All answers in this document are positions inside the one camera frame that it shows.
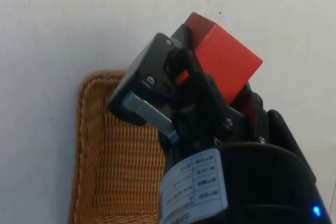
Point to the red cube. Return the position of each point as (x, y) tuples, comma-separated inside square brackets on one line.
[(231, 61)]

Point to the brown wicker basket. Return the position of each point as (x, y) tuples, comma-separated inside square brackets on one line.
[(126, 169)]

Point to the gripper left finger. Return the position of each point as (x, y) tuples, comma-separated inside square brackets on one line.
[(157, 77)]

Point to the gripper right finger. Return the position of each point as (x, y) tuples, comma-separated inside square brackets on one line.
[(273, 127)]

